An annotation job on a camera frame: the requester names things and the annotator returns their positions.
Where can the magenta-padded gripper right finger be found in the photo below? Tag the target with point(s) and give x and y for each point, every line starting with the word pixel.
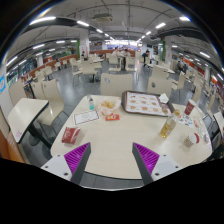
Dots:
pixel 149 160

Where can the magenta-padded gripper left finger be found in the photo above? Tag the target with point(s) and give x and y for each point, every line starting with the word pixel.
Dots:
pixel 74 160

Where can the clear bottle with yellow drink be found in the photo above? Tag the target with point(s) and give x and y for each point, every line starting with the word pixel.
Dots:
pixel 168 126

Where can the red paper packet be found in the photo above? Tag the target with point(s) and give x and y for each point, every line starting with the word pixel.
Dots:
pixel 70 135

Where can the white paper card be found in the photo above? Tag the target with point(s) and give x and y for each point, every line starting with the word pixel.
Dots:
pixel 86 117

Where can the colourful printed flyer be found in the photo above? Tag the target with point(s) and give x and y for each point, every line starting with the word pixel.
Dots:
pixel 187 121

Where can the printed paper tray liner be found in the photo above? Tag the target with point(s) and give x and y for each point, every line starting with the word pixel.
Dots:
pixel 146 104

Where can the small red sauce packet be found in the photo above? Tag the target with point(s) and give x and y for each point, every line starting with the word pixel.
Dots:
pixel 112 117

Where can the small hand sanitizer bottle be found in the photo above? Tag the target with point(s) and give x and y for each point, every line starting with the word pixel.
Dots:
pixel 91 104

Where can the clear plastic packet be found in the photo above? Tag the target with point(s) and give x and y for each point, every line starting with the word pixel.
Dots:
pixel 204 135

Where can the white crumpled napkin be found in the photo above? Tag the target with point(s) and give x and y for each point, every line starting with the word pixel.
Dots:
pixel 163 98

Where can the dark serving tray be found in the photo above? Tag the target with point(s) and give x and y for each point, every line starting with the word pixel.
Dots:
pixel 123 101

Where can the paper bag of fried food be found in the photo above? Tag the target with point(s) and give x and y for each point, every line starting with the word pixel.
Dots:
pixel 108 106

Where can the beige side table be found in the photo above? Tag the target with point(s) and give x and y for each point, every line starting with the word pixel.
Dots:
pixel 219 120
pixel 25 116

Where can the red paper cup with lid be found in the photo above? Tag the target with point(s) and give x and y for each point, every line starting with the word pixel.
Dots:
pixel 189 107

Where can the beige chair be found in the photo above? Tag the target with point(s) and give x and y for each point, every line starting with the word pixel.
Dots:
pixel 159 86
pixel 116 84
pixel 50 96

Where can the group of beige chairs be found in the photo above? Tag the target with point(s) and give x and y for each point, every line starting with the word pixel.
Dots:
pixel 88 68

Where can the person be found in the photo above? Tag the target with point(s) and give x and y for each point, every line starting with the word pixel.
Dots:
pixel 126 53
pixel 145 57
pixel 115 52

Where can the group of ceiling lights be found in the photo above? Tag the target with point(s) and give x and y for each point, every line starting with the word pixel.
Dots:
pixel 42 20

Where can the ceiling air conditioner unit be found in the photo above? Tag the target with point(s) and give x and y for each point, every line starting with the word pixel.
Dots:
pixel 101 16

